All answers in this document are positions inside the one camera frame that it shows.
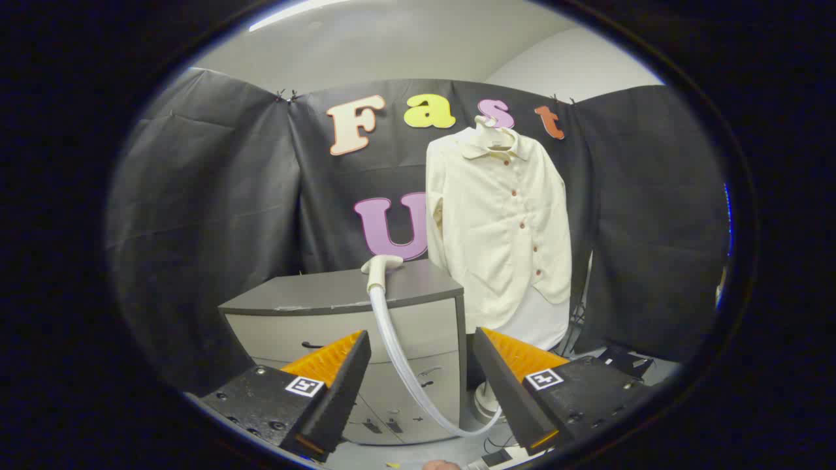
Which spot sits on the black box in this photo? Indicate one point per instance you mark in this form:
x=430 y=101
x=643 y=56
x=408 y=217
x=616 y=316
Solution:
x=620 y=359

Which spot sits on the white stand pole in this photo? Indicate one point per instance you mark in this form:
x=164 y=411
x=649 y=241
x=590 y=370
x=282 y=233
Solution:
x=586 y=274

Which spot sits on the cream button-up shirt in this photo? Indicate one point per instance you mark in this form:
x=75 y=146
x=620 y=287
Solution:
x=496 y=222

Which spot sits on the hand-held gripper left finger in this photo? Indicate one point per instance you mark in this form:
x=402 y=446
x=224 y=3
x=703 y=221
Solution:
x=339 y=391

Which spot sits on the white garment steamer head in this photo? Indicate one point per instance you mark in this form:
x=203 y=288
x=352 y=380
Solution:
x=377 y=267

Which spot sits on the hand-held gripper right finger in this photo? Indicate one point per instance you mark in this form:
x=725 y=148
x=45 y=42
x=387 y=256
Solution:
x=506 y=391

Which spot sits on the white stand base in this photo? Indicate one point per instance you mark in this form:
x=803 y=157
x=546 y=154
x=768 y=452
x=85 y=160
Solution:
x=484 y=401

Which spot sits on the black backdrop cloth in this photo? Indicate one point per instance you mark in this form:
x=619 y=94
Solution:
x=215 y=196

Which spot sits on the grey drawer cabinet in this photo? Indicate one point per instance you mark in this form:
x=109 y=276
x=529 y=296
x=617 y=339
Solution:
x=418 y=326

